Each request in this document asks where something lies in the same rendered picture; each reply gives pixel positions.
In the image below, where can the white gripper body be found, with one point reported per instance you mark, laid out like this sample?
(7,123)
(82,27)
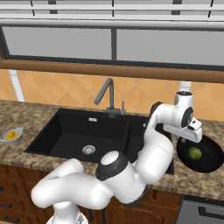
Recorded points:
(178,131)

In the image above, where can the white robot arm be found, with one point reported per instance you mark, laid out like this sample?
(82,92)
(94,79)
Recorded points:
(157,151)

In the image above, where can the green lime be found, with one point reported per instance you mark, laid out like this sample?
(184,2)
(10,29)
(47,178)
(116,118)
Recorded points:
(194,153)

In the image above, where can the black bowl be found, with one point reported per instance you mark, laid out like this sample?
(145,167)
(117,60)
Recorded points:
(210,157)

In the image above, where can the wooden cupboard door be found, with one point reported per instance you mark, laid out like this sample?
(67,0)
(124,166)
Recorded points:
(166,207)
(128,214)

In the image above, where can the silver sink drain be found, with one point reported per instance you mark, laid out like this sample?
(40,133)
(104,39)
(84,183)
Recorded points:
(88,149)

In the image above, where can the black sink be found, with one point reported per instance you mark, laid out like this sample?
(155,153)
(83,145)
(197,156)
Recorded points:
(73,137)

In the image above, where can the grey tap lever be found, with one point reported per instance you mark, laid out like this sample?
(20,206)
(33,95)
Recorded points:
(123,108)

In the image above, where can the grey tap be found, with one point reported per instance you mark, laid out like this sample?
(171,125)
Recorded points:
(108,87)

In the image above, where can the grey dishwasher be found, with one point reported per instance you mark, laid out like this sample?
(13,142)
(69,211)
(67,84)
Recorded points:
(189,215)

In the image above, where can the wooden window sill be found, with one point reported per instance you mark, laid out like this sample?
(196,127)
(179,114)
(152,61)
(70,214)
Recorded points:
(116,70)

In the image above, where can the dark framed window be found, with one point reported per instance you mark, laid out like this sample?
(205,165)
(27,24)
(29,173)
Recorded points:
(58,43)

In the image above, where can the white window blinds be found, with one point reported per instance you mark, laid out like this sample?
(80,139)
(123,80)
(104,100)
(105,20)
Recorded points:
(87,11)

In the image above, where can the wooden drawer front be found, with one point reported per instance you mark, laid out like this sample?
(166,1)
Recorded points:
(20,201)
(29,218)
(17,172)
(14,186)

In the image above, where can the yellow food piece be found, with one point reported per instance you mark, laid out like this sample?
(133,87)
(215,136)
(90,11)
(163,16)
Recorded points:
(11,135)

